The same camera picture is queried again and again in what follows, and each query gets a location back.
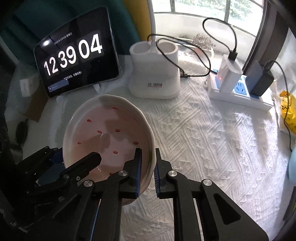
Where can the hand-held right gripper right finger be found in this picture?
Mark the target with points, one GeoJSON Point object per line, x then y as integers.
{"type": "Point", "coordinates": [157, 178]}

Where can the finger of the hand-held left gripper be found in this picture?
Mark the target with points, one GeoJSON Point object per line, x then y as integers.
{"type": "Point", "coordinates": [87, 162]}
{"type": "Point", "coordinates": [39, 160]}

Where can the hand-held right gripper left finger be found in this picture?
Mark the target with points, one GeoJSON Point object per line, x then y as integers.
{"type": "Point", "coordinates": [138, 171]}

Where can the white bowl with pink inside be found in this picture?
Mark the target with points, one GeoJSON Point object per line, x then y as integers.
{"type": "Point", "coordinates": [108, 120]}

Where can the brown cardboard piece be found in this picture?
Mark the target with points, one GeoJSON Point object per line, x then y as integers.
{"type": "Point", "coordinates": [37, 106]}

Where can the white textured tablecloth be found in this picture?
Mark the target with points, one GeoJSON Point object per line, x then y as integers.
{"type": "Point", "coordinates": [208, 143]}

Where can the small white box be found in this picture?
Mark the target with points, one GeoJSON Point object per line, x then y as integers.
{"type": "Point", "coordinates": [29, 87]}

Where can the white desk lamp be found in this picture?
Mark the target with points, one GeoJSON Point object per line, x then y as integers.
{"type": "Point", "coordinates": [152, 76]}

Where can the tablet with clock display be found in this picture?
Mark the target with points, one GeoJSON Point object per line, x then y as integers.
{"type": "Point", "coordinates": [74, 53]}

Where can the white power strip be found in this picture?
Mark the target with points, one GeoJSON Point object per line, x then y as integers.
{"type": "Point", "coordinates": [240, 97]}

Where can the white charger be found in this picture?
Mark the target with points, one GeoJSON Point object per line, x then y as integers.
{"type": "Point", "coordinates": [229, 74]}

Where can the black charger adapter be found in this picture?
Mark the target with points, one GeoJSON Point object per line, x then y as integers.
{"type": "Point", "coordinates": [262, 83]}

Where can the grey blue power bank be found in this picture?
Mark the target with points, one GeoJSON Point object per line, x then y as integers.
{"type": "Point", "coordinates": [254, 74]}

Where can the dried plant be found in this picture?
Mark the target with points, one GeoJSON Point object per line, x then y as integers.
{"type": "Point", "coordinates": [203, 41]}

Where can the yellow plastic packet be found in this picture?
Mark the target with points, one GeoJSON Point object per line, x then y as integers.
{"type": "Point", "coordinates": [286, 111]}

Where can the yellow curtain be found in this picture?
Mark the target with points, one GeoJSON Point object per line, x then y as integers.
{"type": "Point", "coordinates": [136, 20]}

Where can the black power adapter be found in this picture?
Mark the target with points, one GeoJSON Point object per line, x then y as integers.
{"type": "Point", "coordinates": [285, 92]}

